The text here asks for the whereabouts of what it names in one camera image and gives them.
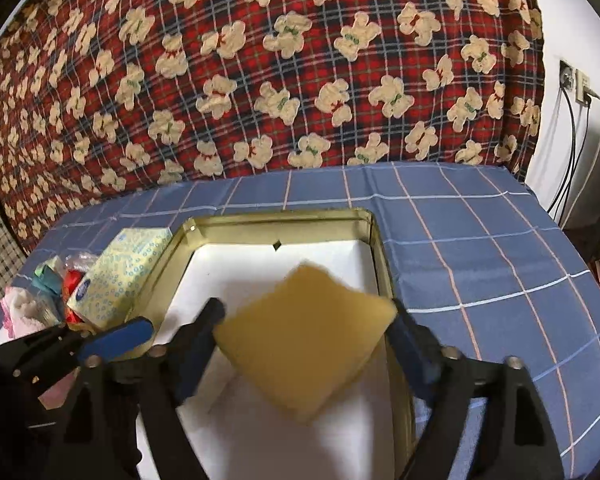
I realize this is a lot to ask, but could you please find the gold rectangular tin box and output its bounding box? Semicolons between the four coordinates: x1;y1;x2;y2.
122;208;416;480

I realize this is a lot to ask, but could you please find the teal cloth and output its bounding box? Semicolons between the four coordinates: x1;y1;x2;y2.
30;259;64;297

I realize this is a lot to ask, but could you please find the blue plaid bed sheet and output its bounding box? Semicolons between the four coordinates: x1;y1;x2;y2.
0;160;600;480

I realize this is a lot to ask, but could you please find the pink frilly cloth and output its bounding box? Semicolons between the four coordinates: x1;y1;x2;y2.
0;285;66;341

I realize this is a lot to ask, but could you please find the yellow sponge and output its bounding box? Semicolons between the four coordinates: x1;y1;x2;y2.
214;260;398;426

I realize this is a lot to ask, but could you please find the yellow blue tissue pack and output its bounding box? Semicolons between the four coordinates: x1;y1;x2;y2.
67;227;175;333

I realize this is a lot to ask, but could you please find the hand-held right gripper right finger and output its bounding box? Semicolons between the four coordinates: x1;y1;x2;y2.
387;297;566;480

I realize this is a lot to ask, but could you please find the beige checked pillow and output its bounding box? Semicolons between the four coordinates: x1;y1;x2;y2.
0;170;29;319

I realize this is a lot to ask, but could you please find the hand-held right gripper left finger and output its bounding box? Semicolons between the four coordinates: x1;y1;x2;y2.
62;297;227;480

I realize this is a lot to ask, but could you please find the clear plastic bag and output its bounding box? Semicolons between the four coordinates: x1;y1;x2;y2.
61;251;102;274

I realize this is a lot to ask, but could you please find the red plaid bear blanket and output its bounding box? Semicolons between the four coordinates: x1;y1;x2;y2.
0;0;547;257

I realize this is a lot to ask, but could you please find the black cable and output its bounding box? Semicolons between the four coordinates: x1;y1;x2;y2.
547;85;579;224

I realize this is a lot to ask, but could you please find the red satin drawstring pouch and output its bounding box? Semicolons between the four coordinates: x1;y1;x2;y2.
61;268;89;327

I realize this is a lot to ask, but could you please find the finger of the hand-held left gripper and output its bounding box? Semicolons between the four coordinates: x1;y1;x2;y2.
75;316;154;367

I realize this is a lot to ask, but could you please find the grey cable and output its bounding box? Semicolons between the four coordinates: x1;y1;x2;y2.
572;91;600;229

